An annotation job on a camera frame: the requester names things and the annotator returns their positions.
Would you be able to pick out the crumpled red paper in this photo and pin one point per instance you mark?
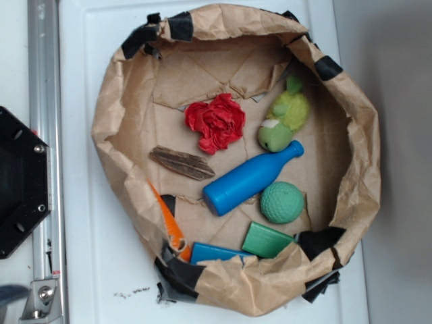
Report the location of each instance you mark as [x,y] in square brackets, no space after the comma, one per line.
[219,122]

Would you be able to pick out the brown bark piece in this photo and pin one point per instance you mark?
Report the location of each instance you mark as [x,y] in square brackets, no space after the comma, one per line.
[185,164]

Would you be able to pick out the blue plastic bottle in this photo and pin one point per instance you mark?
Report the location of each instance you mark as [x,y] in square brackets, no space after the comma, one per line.
[248,179]

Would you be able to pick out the brown paper bag bin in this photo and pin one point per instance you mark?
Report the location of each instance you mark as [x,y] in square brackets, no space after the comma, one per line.
[168,64]

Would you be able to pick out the green dimpled ball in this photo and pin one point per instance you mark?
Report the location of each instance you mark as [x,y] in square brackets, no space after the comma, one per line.
[281,202]

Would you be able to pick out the orange plastic carrot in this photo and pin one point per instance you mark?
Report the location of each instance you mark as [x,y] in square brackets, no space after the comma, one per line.
[177,241]

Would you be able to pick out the green plush toy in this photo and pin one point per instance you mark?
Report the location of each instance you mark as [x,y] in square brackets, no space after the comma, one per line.
[286,115]

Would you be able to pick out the blue block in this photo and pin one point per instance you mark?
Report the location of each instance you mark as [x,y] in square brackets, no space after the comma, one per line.
[207,252]

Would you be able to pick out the green block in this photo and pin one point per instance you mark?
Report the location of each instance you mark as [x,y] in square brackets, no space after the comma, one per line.
[264,241]

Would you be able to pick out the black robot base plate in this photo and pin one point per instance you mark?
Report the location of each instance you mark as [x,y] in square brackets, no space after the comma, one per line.
[24,182]

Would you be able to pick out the aluminium rail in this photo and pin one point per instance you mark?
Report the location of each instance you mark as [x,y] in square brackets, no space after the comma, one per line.
[45,119]

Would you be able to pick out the metal corner bracket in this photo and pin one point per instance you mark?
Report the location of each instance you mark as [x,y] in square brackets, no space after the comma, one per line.
[43,304]

